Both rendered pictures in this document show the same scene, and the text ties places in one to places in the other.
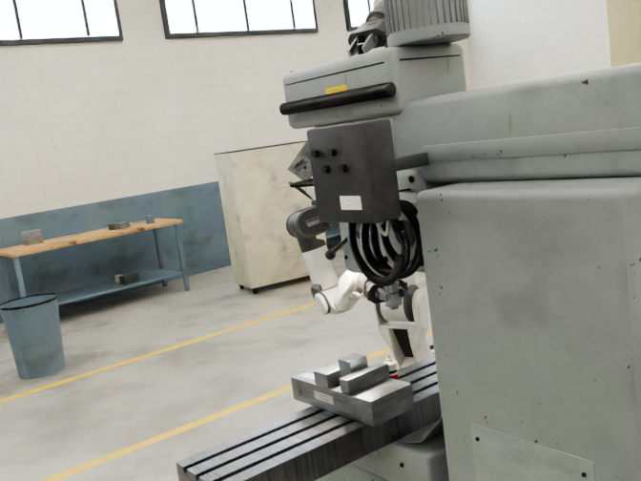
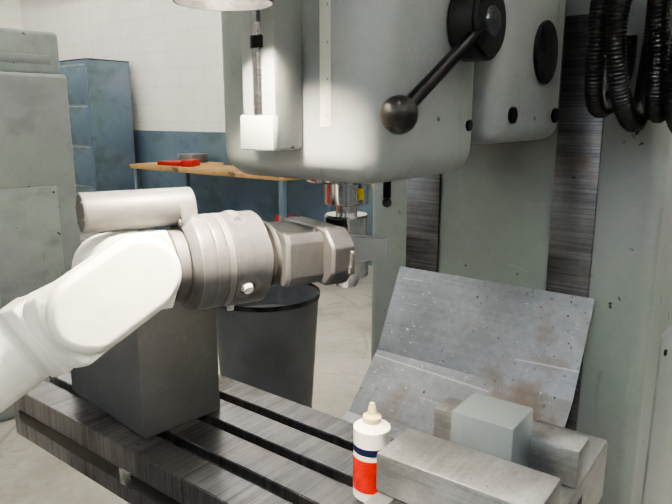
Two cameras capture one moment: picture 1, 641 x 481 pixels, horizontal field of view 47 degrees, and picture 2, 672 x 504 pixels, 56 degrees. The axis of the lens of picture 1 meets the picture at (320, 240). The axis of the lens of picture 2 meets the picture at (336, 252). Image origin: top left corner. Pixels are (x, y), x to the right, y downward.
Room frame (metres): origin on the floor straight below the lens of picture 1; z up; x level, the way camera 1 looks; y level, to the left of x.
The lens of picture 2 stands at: (2.22, 0.44, 1.37)
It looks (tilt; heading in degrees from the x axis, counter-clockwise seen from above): 12 degrees down; 254
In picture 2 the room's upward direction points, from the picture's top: straight up
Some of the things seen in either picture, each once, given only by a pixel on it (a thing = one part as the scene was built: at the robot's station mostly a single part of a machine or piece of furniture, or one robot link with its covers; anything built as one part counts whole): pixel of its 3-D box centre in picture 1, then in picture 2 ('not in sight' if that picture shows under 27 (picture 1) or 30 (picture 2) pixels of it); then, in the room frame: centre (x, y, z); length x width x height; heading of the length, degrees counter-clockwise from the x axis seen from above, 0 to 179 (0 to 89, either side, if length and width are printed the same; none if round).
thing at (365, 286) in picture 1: (380, 288); (269, 256); (2.12, -0.16, 1.23); 0.13 x 0.12 x 0.10; 107
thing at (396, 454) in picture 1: (409, 431); not in sight; (2.03, -0.18, 0.82); 0.50 x 0.35 x 0.12; 36
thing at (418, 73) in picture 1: (370, 88); not in sight; (2.02, -0.19, 1.81); 0.47 x 0.26 x 0.16; 36
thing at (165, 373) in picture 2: not in sight; (138, 335); (2.26, -0.46, 1.06); 0.22 x 0.12 x 0.20; 119
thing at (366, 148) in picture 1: (350, 173); not in sight; (1.59, -0.09, 1.62); 0.20 x 0.09 x 0.21; 36
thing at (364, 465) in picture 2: (390, 371); (371, 448); (2.01, -0.15, 1.01); 0.04 x 0.04 x 0.11
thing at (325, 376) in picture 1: (341, 370); (464, 484); (1.97, -0.01, 1.05); 0.15 x 0.06 x 0.04; 127
